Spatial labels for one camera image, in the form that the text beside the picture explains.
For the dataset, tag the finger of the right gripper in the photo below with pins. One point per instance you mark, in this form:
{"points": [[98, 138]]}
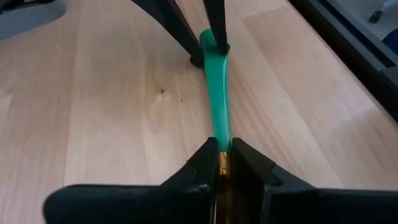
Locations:
{"points": [[217, 21], [175, 28]]}

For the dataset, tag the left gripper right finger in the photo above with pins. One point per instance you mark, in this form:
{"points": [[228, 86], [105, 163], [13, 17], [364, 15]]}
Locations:
{"points": [[295, 205]]}

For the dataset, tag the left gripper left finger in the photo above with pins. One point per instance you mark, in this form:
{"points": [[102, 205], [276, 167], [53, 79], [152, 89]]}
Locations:
{"points": [[140, 203]]}

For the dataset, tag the black aluminium table frame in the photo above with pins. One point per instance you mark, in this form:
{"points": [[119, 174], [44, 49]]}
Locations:
{"points": [[348, 46]]}

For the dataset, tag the black bottom rail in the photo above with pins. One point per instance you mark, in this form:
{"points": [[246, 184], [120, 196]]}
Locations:
{"points": [[367, 34]]}

